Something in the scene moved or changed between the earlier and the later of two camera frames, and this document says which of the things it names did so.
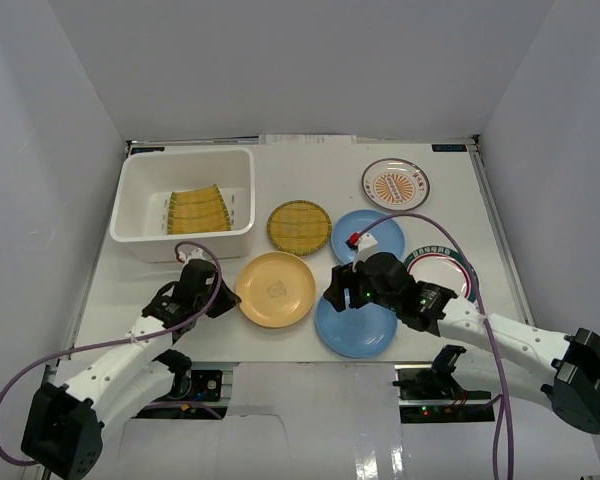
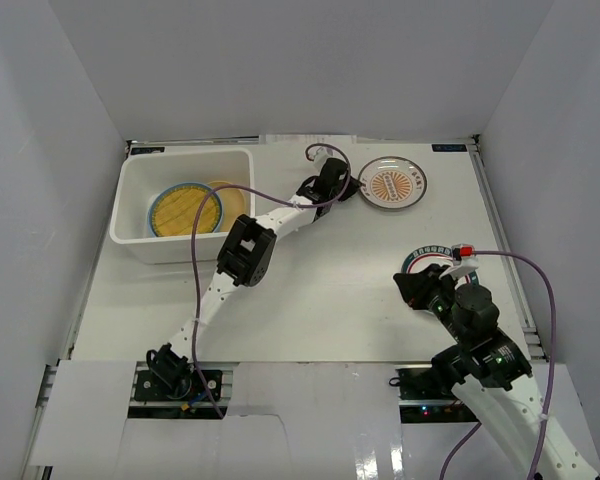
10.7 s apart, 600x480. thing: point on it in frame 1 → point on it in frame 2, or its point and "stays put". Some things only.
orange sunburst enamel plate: x=396 y=184 stays put
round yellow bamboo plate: x=299 y=227 → x=175 y=210
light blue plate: x=388 y=233 → x=195 y=184
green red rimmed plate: x=444 y=266 stays put
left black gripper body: x=220 y=298 → x=348 y=185
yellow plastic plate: x=275 y=288 → x=233 y=204
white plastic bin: x=168 y=196 stays put
